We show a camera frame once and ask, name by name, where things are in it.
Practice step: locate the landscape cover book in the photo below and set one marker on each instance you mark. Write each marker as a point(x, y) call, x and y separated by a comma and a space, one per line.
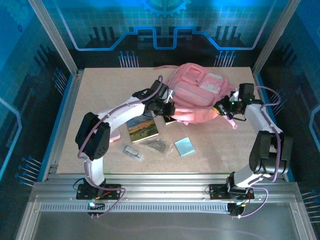
point(142, 128)

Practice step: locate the grey metal tray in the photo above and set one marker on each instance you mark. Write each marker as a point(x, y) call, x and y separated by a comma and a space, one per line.
point(162, 225)

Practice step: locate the small black controller board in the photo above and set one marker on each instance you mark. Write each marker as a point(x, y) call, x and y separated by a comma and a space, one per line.
point(236, 209)
point(96, 206)

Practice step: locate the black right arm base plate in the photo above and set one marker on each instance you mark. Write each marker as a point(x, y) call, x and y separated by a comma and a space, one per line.
point(217, 191)

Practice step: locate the pink backpack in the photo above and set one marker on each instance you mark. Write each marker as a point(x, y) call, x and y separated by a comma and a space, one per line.
point(195, 95)

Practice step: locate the clear bag of black clips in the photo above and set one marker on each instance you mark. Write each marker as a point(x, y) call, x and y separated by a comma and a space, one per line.
point(157, 146)

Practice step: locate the black cover book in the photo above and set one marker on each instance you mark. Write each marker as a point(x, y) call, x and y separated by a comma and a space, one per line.
point(170, 121)

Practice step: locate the pink pencil case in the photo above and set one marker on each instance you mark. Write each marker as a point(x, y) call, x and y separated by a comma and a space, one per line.
point(114, 136)

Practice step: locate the aluminium frame rail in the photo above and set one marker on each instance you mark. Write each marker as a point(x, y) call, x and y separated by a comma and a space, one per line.
point(162, 185)

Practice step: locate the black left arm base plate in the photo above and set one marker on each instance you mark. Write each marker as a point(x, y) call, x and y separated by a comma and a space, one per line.
point(112, 191)

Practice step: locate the clear bag with small item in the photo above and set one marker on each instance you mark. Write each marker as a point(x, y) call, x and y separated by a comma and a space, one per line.
point(132, 152)

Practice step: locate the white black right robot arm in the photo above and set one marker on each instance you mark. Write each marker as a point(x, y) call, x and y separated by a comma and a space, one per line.
point(265, 155)

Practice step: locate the aluminium side rail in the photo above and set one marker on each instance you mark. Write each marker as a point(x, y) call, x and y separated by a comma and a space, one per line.
point(67, 120)

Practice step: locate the light blue sticky notepad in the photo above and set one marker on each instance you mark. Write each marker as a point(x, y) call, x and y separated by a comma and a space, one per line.
point(185, 146)

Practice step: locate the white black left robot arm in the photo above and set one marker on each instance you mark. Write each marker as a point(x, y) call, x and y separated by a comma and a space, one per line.
point(96, 140)

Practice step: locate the aluminium frame post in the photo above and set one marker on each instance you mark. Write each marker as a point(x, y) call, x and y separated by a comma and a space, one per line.
point(275, 37)
point(56, 37)

